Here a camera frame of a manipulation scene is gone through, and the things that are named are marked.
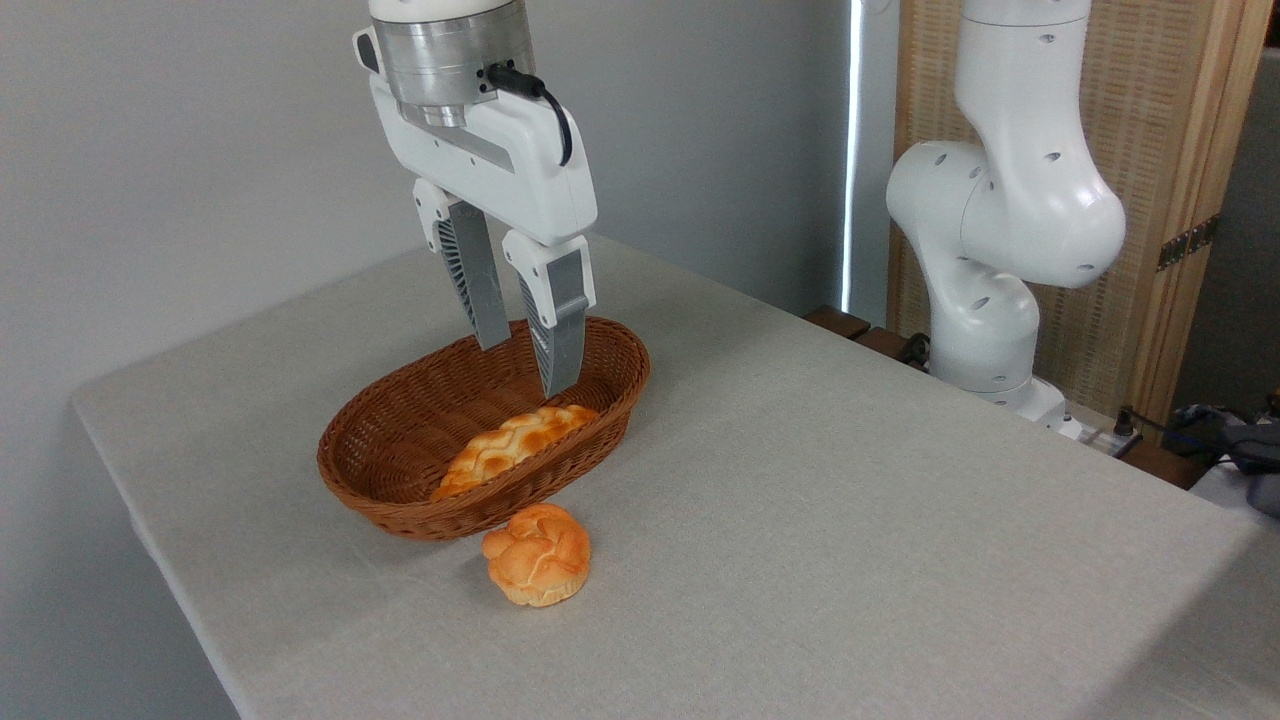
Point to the bright vertical light strip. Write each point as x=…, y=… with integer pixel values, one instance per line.
x=852, y=150

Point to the dark grey bag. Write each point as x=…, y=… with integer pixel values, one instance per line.
x=1245, y=450

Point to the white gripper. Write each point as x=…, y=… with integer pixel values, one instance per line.
x=500, y=170

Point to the wooden rattan folding screen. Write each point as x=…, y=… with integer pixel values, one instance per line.
x=1150, y=150

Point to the white power strip with plug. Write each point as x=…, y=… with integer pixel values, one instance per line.
x=1100, y=435

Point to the long braided bread loaf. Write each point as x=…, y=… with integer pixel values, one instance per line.
x=505, y=448

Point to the metal screen hinge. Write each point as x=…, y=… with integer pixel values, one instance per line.
x=1188, y=243

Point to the brown oval wicker basket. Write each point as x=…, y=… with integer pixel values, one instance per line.
x=400, y=440

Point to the round knotted bread bun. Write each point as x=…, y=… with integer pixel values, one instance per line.
x=538, y=560

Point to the grey linen tablecloth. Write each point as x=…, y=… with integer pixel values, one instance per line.
x=850, y=520

